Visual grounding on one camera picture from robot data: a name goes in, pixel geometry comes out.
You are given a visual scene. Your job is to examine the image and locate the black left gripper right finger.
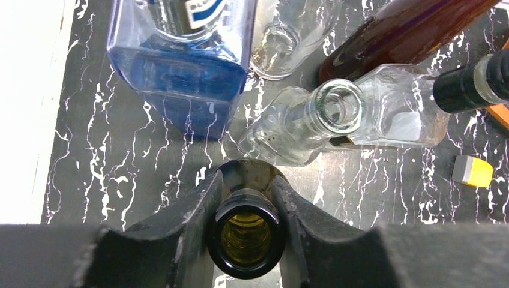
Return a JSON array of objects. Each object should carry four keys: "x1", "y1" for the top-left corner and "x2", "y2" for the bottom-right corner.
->
[{"x1": 272, "y1": 177, "x2": 508, "y2": 287}]

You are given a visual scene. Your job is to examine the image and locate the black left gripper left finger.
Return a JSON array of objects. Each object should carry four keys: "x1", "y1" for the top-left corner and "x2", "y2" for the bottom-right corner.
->
[{"x1": 1, "y1": 172, "x2": 223, "y2": 287}]

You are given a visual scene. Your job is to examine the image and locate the silver capped dark bottle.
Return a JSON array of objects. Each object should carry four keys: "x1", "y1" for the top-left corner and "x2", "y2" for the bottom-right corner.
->
[{"x1": 206, "y1": 158, "x2": 287, "y2": 280}]

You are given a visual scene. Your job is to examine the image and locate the clear bottle bottom rack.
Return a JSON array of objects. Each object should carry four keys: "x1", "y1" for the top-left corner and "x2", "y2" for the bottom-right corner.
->
[{"x1": 238, "y1": 79, "x2": 364, "y2": 167}]

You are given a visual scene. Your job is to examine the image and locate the clear bottle rack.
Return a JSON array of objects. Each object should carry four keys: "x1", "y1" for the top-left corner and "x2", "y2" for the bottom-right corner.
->
[
  {"x1": 330, "y1": 49, "x2": 509, "y2": 150},
  {"x1": 238, "y1": 79, "x2": 364, "y2": 167}
]

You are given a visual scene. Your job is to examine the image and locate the blue square bottle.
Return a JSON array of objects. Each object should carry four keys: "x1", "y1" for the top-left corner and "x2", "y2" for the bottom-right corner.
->
[{"x1": 107, "y1": 0, "x2": 257, "y2": 140}]

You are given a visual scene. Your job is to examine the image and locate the clear glass bottle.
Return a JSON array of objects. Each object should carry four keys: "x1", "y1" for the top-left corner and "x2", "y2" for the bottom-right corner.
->
[{"x1": 250, "y1": 0, "x2": 343, "y2": 80}]

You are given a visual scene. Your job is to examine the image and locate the dark red wine bottle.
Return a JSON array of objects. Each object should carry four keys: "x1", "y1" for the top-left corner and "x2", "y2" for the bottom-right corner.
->
[{"x1": 318, "y1": 0, "x2": 497, "y2": 83}]

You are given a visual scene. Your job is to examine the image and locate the yellow capped bottle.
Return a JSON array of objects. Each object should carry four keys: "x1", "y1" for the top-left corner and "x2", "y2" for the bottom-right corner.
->
[{"x1": 451, "y1": 155, "x2": 494, "y2": 188}]

